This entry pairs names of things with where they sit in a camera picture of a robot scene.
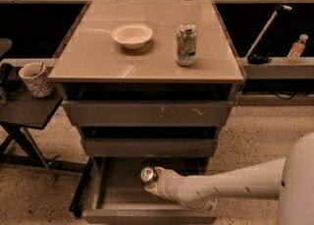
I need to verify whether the top grey drawer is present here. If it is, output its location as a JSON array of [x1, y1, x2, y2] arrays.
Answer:
[[62, 100, 233, 127]]

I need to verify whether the white and green soda can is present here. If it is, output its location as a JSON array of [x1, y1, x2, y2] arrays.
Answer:
[[176, 24, 197, 66]]

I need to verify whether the orange drink bottle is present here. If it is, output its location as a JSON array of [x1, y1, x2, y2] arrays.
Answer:
[[286, 34, 308, 64]]

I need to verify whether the black object on ledge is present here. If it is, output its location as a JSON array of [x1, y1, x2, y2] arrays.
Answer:
[[247, 54, 272, 65]]

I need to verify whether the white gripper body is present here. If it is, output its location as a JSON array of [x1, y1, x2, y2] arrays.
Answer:
[[157, 169, 183, 200]]

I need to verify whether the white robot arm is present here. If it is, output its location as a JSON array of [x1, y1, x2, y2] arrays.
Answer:
[[140, 133, 314, 225]]

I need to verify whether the middle grey drawer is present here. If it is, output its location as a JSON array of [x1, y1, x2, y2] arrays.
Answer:
[[80, 139, 217, 157]]

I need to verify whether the dark side table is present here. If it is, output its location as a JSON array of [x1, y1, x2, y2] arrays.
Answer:
[[0, 86, 85, 177]]

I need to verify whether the grey drawer cabinet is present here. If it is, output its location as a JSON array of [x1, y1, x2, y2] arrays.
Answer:
[[48, 0, 245, 225]]

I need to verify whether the patterned paper cup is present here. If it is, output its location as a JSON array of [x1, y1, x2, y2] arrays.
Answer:
[[19, 63, 54, 98]]

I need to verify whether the white paper bowl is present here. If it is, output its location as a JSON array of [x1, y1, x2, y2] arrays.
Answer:
[[112, 24, 153, 50]]

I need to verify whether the bottom grey drawer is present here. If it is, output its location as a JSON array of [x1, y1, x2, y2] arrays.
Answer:
[[82, 157, 217, 225]]

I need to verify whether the grey drawer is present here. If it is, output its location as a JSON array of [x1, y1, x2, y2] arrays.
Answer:
[[82, 157, 217, 225], [80, 139, 217, 157], [62, 100, 233, 127]]

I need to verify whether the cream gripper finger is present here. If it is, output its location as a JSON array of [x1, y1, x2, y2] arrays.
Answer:
[[154, 167, 169, 178], [144, 183, 160, 197]]

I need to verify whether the white stick with black tip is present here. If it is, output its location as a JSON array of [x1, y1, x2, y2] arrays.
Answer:
[[244, 4, 292, 58]]

